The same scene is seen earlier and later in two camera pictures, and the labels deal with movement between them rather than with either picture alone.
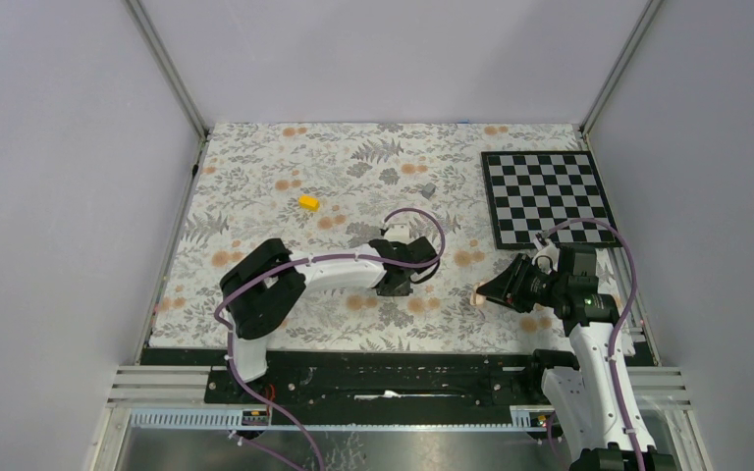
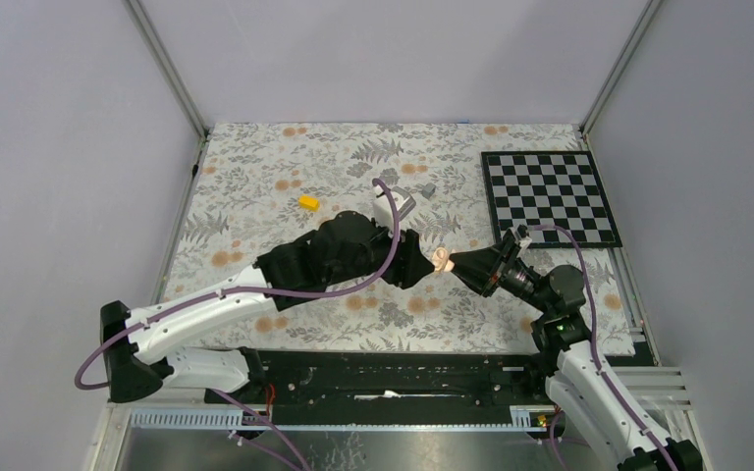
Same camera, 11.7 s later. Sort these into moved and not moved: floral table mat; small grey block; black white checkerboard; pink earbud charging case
Moved: pink earbud charging case
Not moved: black white checkerboard; floral table mat; small grey block
